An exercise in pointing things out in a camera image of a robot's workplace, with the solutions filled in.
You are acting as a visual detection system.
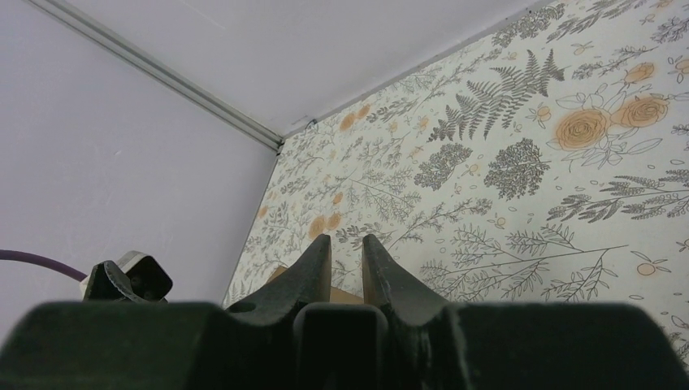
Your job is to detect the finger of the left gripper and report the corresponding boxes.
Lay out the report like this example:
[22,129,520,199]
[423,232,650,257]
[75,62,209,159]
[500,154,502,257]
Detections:
[83,260,167,303]

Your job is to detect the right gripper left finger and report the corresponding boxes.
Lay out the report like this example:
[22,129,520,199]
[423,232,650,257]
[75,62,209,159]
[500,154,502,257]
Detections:
[1,234,331,389]

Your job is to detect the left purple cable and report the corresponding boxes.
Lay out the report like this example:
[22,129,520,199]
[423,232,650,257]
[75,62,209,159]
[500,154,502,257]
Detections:
[0,248,89,283]

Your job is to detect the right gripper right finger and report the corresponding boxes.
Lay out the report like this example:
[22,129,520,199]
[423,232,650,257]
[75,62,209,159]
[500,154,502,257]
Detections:
[362,235,688,389]

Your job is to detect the brown cardboard express box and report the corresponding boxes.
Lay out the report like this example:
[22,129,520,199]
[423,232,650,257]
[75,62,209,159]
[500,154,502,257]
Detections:
[264,266,364,305]

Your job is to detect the floral patterned table mat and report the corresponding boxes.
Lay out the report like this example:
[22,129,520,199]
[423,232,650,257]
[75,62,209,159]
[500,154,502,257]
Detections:
[223,1,688,361]

